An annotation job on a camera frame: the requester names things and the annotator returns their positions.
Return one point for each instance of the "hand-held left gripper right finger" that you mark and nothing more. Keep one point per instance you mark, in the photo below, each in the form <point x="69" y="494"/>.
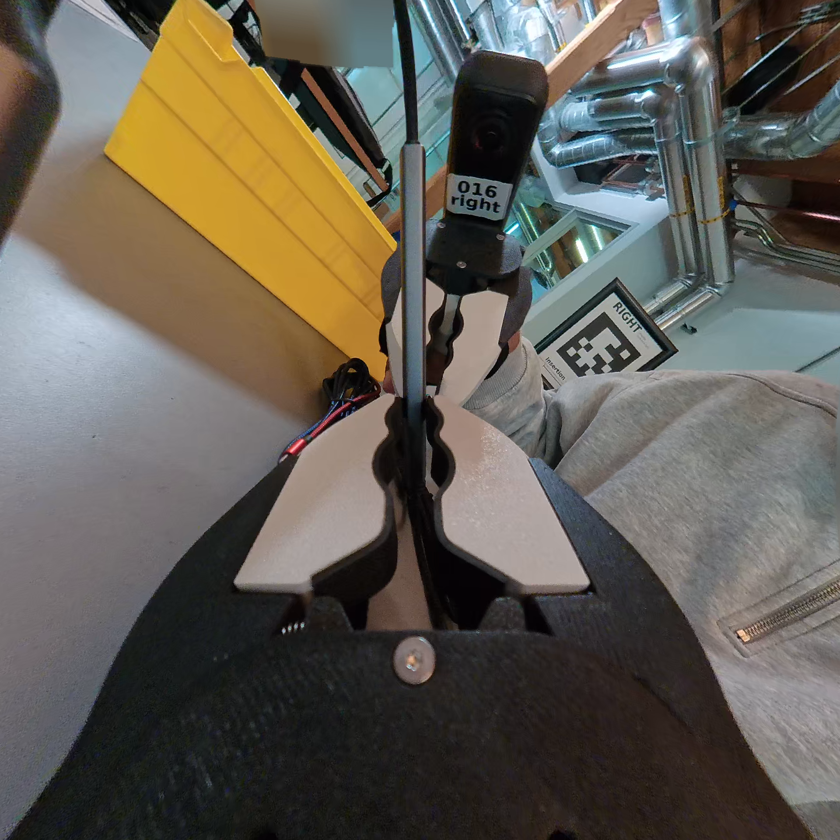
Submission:
<point x="505" y="512"/>

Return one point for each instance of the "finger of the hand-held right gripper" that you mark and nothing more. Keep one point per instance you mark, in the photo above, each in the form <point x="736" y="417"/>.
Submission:
<point x="395" y="334"/>
<point x="476" y="341"/>

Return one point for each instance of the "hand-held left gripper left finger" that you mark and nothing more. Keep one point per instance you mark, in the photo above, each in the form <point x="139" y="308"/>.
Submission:
<point x="328" y="499"/>

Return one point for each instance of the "person's right forearm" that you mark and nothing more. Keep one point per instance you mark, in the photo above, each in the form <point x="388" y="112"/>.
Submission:
<point x="623" y="426"/>

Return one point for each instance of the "person's right hand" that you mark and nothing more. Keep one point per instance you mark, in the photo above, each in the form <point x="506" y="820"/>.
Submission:
<point x="514" y="349"/>

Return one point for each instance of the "silver ventilation ducts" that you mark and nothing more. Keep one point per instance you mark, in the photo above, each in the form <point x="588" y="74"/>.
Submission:
<point x="472" y="26"/>

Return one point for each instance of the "framed black-white marker sign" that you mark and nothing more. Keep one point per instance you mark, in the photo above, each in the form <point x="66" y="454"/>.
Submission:
<point x="604" y="341"/>

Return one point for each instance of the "silver insulated bent pipe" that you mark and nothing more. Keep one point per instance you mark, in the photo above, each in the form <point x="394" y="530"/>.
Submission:
<point x="695" y="164"/>

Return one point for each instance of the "yellow plastic bin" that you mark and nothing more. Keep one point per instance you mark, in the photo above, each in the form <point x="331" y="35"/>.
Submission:
<point x="249" y="164"/>

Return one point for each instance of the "person's grey zip jacket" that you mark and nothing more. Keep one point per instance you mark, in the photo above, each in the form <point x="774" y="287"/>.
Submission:
<point x="754" y="623"/>

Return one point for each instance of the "silver insulated horizontal pipe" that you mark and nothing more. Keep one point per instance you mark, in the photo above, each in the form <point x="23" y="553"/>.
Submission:
<point x="781" y="124"/>

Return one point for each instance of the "dark rounded object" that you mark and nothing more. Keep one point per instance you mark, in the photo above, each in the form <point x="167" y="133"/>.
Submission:
<point x="26" y="105"/>

